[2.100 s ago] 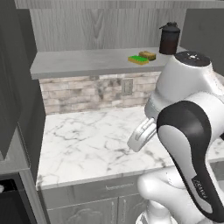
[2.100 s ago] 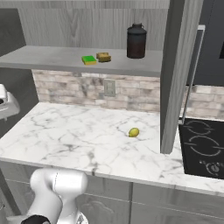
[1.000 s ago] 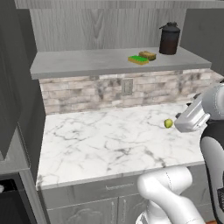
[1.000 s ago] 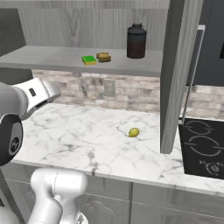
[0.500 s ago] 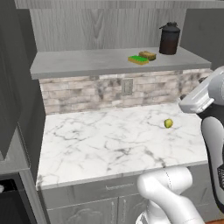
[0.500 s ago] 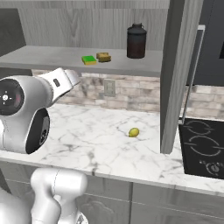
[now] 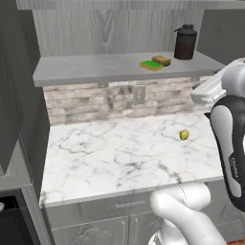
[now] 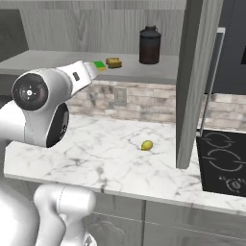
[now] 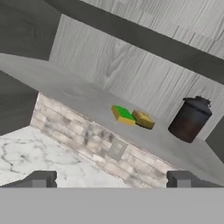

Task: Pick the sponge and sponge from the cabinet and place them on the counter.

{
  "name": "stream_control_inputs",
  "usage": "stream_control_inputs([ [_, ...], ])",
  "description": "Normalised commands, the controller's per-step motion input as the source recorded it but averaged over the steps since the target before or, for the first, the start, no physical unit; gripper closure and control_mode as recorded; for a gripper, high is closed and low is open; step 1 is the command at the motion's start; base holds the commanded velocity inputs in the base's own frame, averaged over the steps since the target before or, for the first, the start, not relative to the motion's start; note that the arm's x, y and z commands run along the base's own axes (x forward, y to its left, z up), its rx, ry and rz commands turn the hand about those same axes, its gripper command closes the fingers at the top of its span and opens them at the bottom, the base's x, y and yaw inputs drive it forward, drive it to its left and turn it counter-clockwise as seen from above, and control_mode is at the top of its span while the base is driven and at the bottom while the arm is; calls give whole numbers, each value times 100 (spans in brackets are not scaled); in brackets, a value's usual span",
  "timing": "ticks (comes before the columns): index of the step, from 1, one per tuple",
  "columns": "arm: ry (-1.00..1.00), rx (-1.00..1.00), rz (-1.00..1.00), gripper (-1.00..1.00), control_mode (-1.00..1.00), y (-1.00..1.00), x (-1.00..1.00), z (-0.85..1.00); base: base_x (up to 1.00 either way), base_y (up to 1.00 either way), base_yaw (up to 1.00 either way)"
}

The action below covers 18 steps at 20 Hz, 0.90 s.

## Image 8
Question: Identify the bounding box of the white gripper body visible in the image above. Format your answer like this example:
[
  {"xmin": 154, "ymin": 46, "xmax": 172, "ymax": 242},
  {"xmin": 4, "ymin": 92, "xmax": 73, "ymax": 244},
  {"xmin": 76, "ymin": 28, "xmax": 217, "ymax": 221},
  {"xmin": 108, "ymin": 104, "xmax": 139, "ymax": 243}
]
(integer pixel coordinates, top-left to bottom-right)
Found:
[{"xmin": 83, "ymin": 61, "xmax": 101, "ymax": 83}]

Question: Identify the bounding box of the green sponge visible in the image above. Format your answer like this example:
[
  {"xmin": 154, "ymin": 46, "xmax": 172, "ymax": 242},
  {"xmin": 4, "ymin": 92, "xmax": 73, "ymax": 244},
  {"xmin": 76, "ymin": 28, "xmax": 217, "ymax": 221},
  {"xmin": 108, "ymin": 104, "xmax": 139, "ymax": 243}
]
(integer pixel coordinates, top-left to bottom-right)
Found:
[{"xmin": 92, "ymin": 60, "xmax": 109, "ymax": 72}]

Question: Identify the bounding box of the grey wood cabinet door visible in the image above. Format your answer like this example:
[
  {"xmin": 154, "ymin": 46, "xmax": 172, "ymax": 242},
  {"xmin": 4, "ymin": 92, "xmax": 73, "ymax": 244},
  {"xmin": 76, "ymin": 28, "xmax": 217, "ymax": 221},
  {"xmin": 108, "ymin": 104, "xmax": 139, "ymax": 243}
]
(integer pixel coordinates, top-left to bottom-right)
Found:
[{"xmin": 175, "ymin": 0, "xmax": 225, "ymax": 170}]

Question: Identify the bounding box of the grey base cabinet door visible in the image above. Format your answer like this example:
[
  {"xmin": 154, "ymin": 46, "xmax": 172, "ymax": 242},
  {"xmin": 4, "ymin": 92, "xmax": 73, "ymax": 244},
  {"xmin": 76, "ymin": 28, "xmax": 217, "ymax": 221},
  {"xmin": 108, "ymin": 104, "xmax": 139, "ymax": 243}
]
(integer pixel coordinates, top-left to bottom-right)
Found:
[
  {"xmin": 141, "ymin": 222, "xmax": 246, "ymax": 246},
  {"xmin": 82, "ymin": 212, "xmax": 144, "ymax": 246}
]

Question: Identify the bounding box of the dark brown jar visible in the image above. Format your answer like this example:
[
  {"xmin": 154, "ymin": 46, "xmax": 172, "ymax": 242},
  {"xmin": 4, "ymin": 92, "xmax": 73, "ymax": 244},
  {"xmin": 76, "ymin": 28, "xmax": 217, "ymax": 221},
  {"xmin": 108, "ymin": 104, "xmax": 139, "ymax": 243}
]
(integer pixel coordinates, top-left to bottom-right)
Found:
[{"xmin": 138, "ymin": 24, "xmax": 162, "ymax": 65}]

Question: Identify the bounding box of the yellow-green lemon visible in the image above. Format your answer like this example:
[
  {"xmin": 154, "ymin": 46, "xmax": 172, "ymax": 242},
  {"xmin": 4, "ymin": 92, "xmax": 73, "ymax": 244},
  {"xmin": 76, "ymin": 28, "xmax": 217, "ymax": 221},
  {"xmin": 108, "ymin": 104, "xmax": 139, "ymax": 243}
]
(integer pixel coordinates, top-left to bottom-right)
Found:
[{"xmin": 140, "ymin": 139, "xmax": 155, "ymax": 152}]

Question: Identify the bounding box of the grey drawer front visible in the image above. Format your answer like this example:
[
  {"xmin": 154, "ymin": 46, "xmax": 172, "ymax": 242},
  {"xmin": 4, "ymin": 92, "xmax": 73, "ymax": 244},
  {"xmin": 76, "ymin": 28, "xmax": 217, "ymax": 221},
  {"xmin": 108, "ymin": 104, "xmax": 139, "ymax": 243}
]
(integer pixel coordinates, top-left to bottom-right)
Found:
[
  {"xmin": 144, "ymin": 200, "xmax": 246, "ymax": 240},
  {"xmin": 91, "ymin": 191, "xmax": 146, "ymax": 222}
]

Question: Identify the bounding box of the dark range hood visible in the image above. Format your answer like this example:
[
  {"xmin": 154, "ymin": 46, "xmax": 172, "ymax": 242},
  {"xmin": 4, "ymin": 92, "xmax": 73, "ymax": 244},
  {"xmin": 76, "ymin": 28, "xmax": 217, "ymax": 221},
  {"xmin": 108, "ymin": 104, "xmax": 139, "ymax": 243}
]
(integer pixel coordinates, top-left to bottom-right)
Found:
[{"xmin": 212, "ymin": 0, "xmax": 246, "ymax": 96}]

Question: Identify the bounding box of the black hob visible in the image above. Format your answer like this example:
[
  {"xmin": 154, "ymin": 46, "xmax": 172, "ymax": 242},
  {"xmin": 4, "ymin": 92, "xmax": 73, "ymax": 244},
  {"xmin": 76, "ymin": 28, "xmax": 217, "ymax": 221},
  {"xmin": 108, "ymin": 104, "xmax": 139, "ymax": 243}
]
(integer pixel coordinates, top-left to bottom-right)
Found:
[{"xmin": 195, "ymin": 129, "xmax": 246, "ymax": 198}]

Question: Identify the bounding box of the grey wall outlet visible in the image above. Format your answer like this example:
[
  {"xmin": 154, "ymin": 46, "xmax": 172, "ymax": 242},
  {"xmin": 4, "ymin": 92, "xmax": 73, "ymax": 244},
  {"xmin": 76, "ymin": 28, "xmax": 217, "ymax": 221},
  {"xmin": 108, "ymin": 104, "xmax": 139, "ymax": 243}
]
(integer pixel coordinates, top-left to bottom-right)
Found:
[{"xmin": 113, "ymin": 86, "xmax": 129, "ymax": 108}]

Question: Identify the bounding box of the grey wood wall cabinet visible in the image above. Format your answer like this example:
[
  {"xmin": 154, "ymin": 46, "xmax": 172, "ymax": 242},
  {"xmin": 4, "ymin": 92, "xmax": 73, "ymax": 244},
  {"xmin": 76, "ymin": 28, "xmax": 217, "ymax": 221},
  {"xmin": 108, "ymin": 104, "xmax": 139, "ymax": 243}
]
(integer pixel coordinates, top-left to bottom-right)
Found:
[{"xmin": 0, "ymin": 0, "xmax": 187, "ymax": 86}]

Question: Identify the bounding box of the silver cabinet door handle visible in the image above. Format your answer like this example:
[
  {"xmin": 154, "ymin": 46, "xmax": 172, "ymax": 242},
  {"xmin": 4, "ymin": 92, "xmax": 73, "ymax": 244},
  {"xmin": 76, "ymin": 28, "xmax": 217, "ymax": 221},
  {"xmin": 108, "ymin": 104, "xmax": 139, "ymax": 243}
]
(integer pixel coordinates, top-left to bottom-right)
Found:
[{"xmin": 196, "ymin": 27, "xmax": 227, "ymax": 137}]

